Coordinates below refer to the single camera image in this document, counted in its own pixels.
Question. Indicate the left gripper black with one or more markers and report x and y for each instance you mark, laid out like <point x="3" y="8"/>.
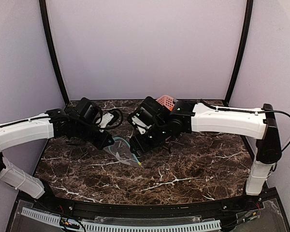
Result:
<point x="102" y="139"/>

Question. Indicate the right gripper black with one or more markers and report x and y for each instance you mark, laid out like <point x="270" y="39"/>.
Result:
<point x="137" y="144"/>

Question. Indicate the clear zip top bag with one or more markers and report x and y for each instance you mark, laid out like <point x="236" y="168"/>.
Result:
<point x="121" y="151"/>

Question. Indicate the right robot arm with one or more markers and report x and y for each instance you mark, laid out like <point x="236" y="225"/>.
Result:
<point x="160" y="119"/>

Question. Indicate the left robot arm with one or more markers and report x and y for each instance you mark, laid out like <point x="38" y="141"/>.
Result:
<point x="86" y="121"/>

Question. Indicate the pink plastic basket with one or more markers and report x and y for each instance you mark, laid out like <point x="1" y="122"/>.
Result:
<point x="167" y="101"/>

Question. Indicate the clear acrylic plate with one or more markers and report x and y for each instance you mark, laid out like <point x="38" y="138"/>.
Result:
<point x="169" y="221"/>

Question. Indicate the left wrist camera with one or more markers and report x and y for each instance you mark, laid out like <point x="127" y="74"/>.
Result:
<point x="111" y="120"/>

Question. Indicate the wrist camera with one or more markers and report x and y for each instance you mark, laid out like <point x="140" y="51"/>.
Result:
<point x="138" y="124"/>
<point x="111" y="120"/>

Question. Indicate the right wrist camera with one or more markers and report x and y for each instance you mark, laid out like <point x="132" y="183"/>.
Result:
<point x="138" y="124"/>

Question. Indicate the black front frame rail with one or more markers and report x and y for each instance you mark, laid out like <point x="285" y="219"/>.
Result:
<point x="225" y="209"/>

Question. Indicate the white slotted cable duct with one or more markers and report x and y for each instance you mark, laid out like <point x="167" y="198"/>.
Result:
<point x="72" y="225"/>

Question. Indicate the left black corner post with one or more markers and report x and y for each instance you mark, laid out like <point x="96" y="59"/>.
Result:
<point x="52" y="51"/>

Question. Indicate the black corner post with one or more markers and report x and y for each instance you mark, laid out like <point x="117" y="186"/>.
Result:
<point x="240" y="51"/>
<point x="52" y="51"/>

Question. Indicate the right black corner post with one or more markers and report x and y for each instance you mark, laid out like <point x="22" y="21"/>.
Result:
<point x="240" y="51"/>

